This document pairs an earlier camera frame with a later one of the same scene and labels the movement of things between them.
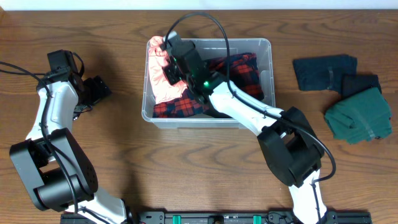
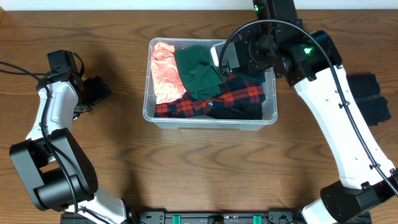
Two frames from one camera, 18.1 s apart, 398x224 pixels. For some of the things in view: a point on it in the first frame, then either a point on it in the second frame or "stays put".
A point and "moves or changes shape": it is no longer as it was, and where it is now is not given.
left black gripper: [94, 90] stays put
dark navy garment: [324, 72] moves or changes shape
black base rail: [224, 217] stays put
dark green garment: [363, 116] moves or changes shape
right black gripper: [171, 73] → [257, 31]
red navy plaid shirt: [242, 69] stays put
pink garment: [163, 89] moves or changes shape
